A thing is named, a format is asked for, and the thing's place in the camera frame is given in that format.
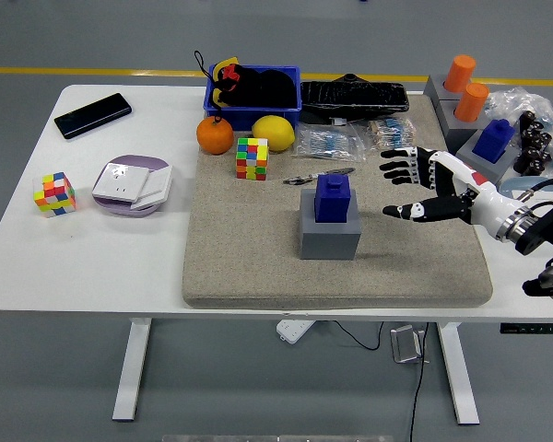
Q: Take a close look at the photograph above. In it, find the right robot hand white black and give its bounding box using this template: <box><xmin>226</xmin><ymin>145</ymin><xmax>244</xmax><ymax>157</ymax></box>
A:
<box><xmin>379</xmin><ymin>145</ymin><xmax>517</xmax><ymax>235</ymax></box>

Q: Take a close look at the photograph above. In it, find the blue seal stamp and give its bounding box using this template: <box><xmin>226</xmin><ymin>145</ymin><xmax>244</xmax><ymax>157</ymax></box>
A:
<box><xmin>313</xmin><ymin>173</ymin><xmax>357</xmax><ymax>226</ymax></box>
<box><xmin>472</xmin><ymin>118</ymin><xmax>516</xmax><ymax>163</ymax></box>

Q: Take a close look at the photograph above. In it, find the grey seal holder block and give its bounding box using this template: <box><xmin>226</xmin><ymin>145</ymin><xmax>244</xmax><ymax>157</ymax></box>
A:
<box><xmin>423</xmin><ymin>74</ymin><xmax>465</xmax><ymax>110</ymax></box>
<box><xmin>436</xmin><ymin>99</ymin><xmax>492</xmax><ymax>156</ymax></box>
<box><xmin>299</xmin><ymin>188</ymin><xmax>363</xmax><ymax>262</ymax></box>
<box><xmin>454</xmin><ymin>133</ymin><xmax>522</xmax><ymax>188</ymax></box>

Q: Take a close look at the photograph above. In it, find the orange cylinder seal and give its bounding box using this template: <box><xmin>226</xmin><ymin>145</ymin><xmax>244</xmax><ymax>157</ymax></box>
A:
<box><xmin>454</xmin><ymin>82</ymin><xmax>490</xmax><ymax>123</ymax></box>
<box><xmin>443</xmin><ymin>53</ymin><xmax>477</xmax><ymax>93</ymax></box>

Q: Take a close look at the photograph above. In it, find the dark knobs cluster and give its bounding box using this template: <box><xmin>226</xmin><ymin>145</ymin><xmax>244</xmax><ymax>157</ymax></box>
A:
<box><xmin>513</xmin><ymin>110</ymin><xmax>553</xmax><ymax>177</ymax></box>

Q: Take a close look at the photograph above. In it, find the small clear resistor bag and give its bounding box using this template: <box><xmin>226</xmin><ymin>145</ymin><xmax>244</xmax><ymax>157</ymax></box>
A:
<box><xmin>363</xmin><ymin>115</ymin><xmax>418</xmax><ymax>152</ymax></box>

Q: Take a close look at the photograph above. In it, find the crumpled clear plastic bag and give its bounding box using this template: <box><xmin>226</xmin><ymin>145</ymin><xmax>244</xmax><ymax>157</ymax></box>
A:
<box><xmin>483</xmin><ymin>85</ymin><xmax>553</xmax><ymax>180</ymax></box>

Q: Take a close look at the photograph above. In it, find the black keyboard in plastic wrap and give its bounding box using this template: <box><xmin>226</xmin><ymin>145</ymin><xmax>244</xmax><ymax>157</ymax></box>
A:
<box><xmin>299</xmin><ymin>73</ymin><xmax>410</xmax><ymax>124</ymax></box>

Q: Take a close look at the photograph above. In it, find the large clear resistor bag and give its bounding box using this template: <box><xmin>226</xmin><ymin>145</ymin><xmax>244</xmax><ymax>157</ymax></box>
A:
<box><xmin>290</xmin><ymin>123</ymin><xmax>368</xmax><ymax>163</ymax></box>

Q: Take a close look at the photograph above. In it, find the black silver pen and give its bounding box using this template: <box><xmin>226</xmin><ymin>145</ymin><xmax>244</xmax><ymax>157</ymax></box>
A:
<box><xmin>283</xmin><ymin>167</ymin><xmax>357</xmax><ymax>186</ymax></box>

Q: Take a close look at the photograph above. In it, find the black table control panel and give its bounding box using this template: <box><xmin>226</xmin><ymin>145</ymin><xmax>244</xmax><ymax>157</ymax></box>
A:
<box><xmin>499</xmin><ymin>322</ymin><xmax>553</xmax><ymax>334</ymax></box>

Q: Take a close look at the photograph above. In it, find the white table leg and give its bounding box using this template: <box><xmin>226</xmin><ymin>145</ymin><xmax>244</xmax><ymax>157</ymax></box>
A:
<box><xmin>437</xmin><ymin>321</ymin><xmax>481</xmax><ymax>425</ymax></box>
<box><xmin>112</xmin><ymin>317</ymin><xmax>152</xmax><ymax>423</ymax></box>

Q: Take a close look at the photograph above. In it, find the yellow lemon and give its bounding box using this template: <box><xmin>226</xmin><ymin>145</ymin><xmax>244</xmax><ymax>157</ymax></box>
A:
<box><xmin>251</xmin><ymin>114</ymin><xmax>296</xmax><ymax>153</ymax></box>

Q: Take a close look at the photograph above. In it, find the neat rubik's cube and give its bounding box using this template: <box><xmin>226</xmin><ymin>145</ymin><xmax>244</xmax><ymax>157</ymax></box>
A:
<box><xmin>235</xmin><ymin>136</ymin><xmax>270</xmax><ymax>181</ymax></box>

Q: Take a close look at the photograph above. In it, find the grey-brown mat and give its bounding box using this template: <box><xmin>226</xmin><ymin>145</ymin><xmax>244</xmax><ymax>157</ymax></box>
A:
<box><xmin>182</xmin><ymin>94</ymin><xmax>494</xmax><ymax>309</ymax></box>

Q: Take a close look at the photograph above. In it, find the black pouch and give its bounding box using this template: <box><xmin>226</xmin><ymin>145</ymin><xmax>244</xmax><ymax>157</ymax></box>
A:
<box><xmin>220</xmin><ymin>66</ymin><xmax>296</xmax><ymax>108</ymax></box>

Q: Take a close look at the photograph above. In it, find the white power strip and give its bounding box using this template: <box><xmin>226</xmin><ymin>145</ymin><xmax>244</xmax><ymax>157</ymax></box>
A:
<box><xmin>276</xmin><ymin>319</ymin><xmax>315</xmax><ymax>344</ymax></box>

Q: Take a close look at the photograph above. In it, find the blue plastic bin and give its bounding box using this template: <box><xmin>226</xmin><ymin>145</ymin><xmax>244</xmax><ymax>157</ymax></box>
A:
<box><xmin>203</xmin><ymin>64</ymin><xmax>302</xmax><ymax>133</ymax></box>

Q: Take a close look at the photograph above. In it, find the orange fruit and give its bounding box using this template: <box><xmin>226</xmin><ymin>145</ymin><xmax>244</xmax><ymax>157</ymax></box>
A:
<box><xmin>195</xmin><ymin>115</ymin><xmax>235</xmax><ymax>156</ymax></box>

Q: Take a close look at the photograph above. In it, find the purple tray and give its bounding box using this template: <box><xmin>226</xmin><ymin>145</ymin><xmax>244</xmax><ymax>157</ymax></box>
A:
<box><xmin>91</xmin><ymin>154</ymin><xmax>172</xmax><ymax>218</ymax></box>

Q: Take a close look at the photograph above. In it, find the black smartphone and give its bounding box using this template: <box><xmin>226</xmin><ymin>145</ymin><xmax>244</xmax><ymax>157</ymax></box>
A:
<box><xmin>53</xmin><ymin>92</ymin><xmax>134</xmax><ymax>141</ymax></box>

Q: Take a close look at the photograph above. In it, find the twisted rubik's cube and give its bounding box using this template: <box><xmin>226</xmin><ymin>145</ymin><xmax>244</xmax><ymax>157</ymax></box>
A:
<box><xmin>32</xmin><ymin>171</ymin><xmax>77</xmax><ymax>218</ymax></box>

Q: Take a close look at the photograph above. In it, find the silver metal bracket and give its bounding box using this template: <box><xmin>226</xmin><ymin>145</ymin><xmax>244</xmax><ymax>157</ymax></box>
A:
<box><xmin>390</xmin><ymin>324</ymin><xmax>428</xmax><ymax>366</ymax></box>

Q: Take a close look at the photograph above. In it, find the black floor cable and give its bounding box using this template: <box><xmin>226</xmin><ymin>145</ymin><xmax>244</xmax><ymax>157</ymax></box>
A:
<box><xmin>332</xmin><ymin>320</ymin><xmax>430</xmax><ymax>442</ymax></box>

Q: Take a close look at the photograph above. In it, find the yellow charm with black cord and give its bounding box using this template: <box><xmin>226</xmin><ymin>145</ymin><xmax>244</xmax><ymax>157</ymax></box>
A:
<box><xmin>193</xmin><ymin>49</ymin><xmax>241</xmax><ymax>123</ymax></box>

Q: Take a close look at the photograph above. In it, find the white switch panel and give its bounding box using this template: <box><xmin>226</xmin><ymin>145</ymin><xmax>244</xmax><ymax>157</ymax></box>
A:
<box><xmin>129</xmin><ymin>165</ymin><xmax>174</xmax><ymax>212</ymax></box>

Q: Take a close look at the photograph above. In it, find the white wall socket panel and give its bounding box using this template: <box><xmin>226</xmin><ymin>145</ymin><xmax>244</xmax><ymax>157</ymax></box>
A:
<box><xmin>91</xmin><ymin>163</ymin><xmax>151</xmax><ymax>204</ymax></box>

